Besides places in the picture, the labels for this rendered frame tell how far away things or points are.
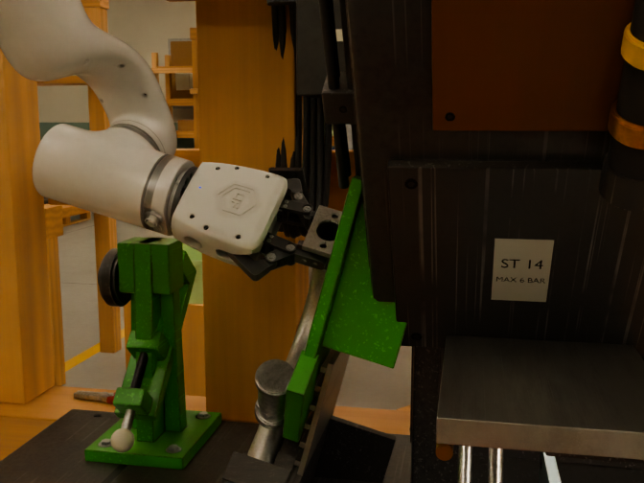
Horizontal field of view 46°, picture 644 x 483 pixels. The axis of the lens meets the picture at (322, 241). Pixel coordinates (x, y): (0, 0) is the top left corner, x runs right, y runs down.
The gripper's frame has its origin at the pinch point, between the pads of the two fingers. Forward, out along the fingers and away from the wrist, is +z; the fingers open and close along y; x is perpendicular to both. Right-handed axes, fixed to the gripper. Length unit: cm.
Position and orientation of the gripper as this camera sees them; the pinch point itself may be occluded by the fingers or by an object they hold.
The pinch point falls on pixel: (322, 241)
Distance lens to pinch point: 80.0
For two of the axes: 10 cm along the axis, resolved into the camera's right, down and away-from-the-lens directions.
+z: 9.5, 2.9, -1.4
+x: -0.5, 5.6, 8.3
